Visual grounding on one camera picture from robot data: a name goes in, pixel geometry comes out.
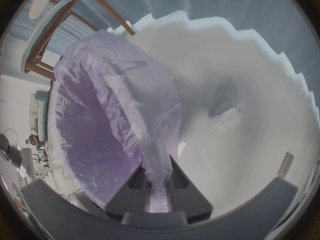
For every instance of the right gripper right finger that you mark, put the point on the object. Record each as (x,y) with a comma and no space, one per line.
(192,204)

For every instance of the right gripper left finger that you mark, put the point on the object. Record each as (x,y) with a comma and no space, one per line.
(120,204)

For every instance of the purple plastic bag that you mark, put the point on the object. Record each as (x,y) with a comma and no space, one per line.
(100,134)

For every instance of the crumpled white paper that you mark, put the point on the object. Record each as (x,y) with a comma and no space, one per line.
(225,119)

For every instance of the person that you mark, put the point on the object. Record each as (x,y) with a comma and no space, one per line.
(32,142)

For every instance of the white cushioned wooden chair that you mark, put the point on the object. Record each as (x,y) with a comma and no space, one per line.
(41,6)

